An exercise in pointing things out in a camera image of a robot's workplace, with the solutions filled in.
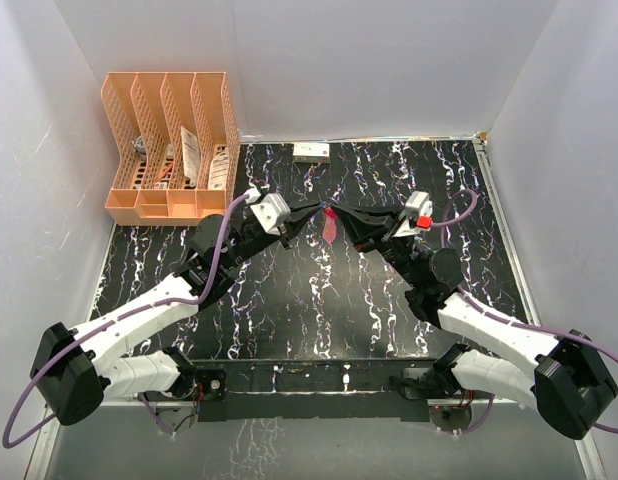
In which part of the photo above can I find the pink strap keyring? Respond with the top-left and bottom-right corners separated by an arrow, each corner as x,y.
323,207 -> 337,245

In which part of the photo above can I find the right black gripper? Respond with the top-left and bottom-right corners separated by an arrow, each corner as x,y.
333,200 -> 423,287

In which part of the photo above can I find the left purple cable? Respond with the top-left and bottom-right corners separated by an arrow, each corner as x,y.
1,192 -> 255,447

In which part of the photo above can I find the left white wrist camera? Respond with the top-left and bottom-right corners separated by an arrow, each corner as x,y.
245,188 -> 291,236

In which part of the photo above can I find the orange plastic file organizer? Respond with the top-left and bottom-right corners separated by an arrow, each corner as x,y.
101,72 -> 240,226

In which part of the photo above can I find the white paper packet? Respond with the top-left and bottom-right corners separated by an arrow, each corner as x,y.
181,126 -> 201,188

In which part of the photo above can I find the white labelled packet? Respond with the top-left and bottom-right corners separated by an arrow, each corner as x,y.
207,150 -> 230,190

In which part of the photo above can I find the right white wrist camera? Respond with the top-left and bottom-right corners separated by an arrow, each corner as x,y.
390,191 -> 433,238

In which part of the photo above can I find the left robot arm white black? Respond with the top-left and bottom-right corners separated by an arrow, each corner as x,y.
30,194 -> 321,426

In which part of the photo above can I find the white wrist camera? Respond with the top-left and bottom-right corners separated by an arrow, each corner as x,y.
390,191 -> 433,238
245,188 -> 291,236

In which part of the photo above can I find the white small cardboard box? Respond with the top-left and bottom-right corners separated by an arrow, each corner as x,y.
292,142 -> 330,164

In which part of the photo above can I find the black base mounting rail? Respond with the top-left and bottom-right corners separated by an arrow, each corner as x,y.
138,349 -> 495,425

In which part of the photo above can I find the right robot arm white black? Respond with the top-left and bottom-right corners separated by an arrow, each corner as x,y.
332,205 -> 618,440

